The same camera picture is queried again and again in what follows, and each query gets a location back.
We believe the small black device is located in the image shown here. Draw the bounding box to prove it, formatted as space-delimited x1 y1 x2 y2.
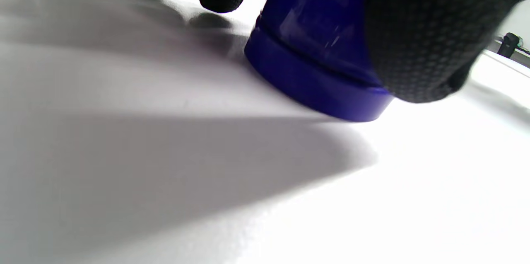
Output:
496 32 522 58

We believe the person's left hand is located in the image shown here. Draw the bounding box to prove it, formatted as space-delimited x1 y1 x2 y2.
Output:
83 0 530 104

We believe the blue dice cup cover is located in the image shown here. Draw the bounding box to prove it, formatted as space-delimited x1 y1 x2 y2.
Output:
259 0 383 87

